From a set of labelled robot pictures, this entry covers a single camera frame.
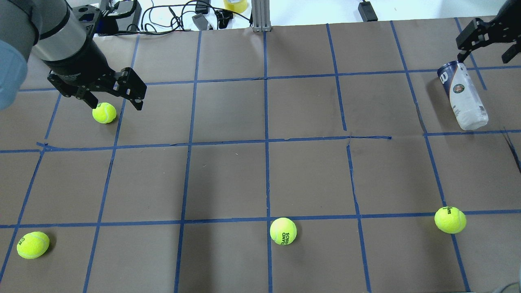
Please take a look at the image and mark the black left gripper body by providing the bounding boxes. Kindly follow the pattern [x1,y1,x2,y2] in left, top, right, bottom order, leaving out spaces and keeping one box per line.
[47,6,117,100]

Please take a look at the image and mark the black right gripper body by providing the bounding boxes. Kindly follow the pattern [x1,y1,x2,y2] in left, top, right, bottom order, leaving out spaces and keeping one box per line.
[495,0,521,43]

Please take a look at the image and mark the tennis ball can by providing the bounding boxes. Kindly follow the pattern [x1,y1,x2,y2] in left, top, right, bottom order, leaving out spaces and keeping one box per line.
[437,61,489,131]

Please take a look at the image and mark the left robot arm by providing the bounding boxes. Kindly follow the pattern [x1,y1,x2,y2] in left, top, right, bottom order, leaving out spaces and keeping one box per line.
[0,0,147,111]

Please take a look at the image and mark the tennis ball near left gripper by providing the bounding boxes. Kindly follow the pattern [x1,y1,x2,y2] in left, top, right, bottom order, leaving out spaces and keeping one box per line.
[92,102,117,124]

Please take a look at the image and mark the middle tennis ball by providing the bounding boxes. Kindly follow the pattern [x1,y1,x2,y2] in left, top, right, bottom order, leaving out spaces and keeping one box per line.
[16,232,50,259]

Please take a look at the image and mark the Wilson tennis ball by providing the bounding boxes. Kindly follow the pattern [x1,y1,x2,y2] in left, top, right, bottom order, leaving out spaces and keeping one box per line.
[434,206,467,234]

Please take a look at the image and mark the Roland Garros tennis ball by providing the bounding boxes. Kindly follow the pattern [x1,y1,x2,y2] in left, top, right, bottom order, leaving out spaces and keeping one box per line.
[269,217,297,245]

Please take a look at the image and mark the black power adapter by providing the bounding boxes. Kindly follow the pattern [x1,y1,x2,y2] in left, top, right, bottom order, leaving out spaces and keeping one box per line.
[358,0,378,22]

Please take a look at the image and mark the yellow tape roll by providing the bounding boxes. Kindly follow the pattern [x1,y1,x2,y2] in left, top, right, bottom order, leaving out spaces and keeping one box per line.
[223,0,248,13]

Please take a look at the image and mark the black cable bundle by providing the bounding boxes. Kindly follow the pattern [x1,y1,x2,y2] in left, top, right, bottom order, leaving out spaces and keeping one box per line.
[96,0,253,36]

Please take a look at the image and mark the aluminium frame post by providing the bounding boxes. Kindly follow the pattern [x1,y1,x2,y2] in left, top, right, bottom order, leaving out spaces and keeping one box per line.
[251,0,272,32]

